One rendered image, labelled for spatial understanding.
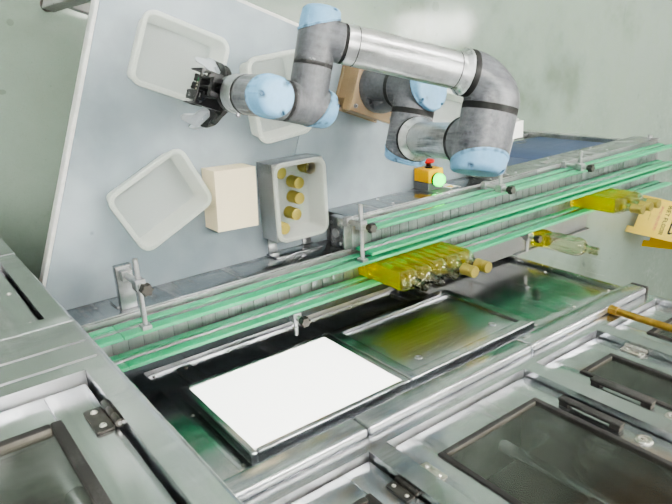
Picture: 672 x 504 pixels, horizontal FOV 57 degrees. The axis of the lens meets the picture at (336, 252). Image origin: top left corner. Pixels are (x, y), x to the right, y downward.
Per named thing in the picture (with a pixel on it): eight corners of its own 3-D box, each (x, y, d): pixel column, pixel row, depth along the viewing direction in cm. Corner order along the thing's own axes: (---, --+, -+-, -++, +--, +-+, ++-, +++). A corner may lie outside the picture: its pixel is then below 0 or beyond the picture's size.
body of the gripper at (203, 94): (190, 66, 126) (217, 65, 117) (227, 79, 131) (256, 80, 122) (181, 103, 126) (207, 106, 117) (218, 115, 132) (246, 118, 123)
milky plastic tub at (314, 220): (263, 238, 180) (279, 245, 173) (256, 161, 173) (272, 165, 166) (312, 226, 189) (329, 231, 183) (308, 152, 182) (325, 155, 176)
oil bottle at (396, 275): (357, 274, 188) (406, 294, 172) (357, 257, 186) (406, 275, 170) (372, 269, 191) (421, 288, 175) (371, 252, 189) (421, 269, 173)
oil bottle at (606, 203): (570, 205, 249) (638, 218, 227) (571, 192, 247) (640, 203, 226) (578, 203, 252) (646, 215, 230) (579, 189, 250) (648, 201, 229)
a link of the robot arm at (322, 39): (541, 55, 125) (310, -5, 109) (530, 110, 127) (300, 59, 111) (509, 60, 136) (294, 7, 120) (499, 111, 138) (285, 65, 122)
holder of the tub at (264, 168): (265, 255, 182) (279, 261, 176) (256, 161, 173) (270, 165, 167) (312, 242, 191) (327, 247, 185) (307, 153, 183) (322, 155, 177)
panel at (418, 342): (181, 398, 149) (252, 467, 123) (180, 387, 148) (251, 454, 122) (444, 296, 199) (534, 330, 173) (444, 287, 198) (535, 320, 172)
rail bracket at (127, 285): (111, 309, 154) (144, 339, 137) (99, 244, 149) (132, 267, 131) (130, 303, 157) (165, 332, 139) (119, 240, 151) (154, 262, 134)
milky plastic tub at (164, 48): (132, 8, 145) (145, 5, 139) (216, 42, 160) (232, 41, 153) (115, 81, 147) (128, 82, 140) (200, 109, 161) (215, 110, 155)
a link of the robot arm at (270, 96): (296, 123, 112) (255, 115, 106) (264, 120, 120) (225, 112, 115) (303, 79, 111) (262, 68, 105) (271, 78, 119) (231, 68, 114)
